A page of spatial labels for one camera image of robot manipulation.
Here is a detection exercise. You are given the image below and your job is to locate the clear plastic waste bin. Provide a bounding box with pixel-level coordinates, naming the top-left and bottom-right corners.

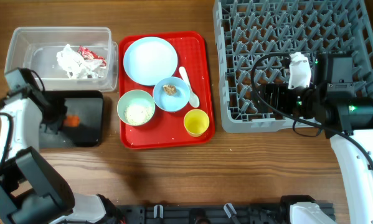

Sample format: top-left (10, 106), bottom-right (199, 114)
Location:
top-left (4, 27), bottom-right (118, 91)

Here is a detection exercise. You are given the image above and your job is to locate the grey dishwasher rack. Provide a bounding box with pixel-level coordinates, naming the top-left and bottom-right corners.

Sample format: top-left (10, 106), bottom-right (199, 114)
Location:
top-left (213, 0), bottom-right (373, 133)

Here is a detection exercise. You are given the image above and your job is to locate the red serving tray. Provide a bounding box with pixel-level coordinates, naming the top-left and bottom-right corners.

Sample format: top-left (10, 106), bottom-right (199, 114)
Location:
top-left (120, 31), bottom-right (215, 150)

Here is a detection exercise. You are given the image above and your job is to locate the brown food scrap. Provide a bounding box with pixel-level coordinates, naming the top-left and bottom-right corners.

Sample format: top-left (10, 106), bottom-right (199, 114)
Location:
top-left (163, 84), bottom-right (177, 96)

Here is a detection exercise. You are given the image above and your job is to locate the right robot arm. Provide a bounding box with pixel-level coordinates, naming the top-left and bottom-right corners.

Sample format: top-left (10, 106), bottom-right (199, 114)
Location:
top-left (251, 52), bottom-right (373, 223)

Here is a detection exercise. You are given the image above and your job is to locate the light blue plate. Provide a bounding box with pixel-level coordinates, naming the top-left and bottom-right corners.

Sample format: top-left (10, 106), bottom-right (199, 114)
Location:
top-left (123, 37), bottom-right (178, 86)

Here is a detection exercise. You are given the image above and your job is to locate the white plastic spoon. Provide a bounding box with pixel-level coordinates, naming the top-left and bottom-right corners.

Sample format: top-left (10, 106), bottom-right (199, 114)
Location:
top-left (178, 67), bottom-right (200, 108)

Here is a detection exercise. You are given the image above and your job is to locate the red snack wrapper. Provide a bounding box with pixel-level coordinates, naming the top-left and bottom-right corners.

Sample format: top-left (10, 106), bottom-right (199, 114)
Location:
top-left (77, 46), bottom-right (106, 67)

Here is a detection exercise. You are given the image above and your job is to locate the white rice pile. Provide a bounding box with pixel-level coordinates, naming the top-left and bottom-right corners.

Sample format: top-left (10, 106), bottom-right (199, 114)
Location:
top-left (124, 104), bottom-right (154, 126)

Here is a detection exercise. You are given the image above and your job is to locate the light blue bowl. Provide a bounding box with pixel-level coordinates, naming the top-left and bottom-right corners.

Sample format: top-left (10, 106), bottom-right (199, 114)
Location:
top-left (153, 77), bottom-right (190, 112)

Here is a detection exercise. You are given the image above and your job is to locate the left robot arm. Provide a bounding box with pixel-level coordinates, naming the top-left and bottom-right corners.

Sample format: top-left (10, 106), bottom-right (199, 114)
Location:
top-left (0, 68), bottom-right (126, 223)

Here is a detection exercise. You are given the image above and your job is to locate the green bowl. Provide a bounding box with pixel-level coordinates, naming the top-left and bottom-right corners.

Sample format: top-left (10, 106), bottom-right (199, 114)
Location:
top-left (117, 90), bottom-right (156, 125)

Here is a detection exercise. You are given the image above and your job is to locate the orange carrot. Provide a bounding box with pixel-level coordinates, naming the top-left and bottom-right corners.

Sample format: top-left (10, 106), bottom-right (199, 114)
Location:
top-left (63, 114), bottom-right (81, 128)

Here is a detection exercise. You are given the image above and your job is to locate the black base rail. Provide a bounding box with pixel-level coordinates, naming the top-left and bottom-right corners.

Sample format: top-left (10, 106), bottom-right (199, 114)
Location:
top-left (118, 203), bottom-right (290, 224)

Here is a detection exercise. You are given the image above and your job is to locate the yellow cup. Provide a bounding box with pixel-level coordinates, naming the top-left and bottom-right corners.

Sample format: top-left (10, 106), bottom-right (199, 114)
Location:
top-left (184, 109), bottom-right (210, 137)

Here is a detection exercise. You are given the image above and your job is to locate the black waste tray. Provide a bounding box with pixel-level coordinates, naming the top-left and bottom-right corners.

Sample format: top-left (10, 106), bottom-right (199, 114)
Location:
top-left (39, 91), bottom-right (104, 149)

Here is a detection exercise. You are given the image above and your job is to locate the white napkin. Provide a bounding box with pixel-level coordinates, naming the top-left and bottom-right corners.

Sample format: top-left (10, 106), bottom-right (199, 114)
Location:
top-left (56, 44), bottom-right (107, 80)

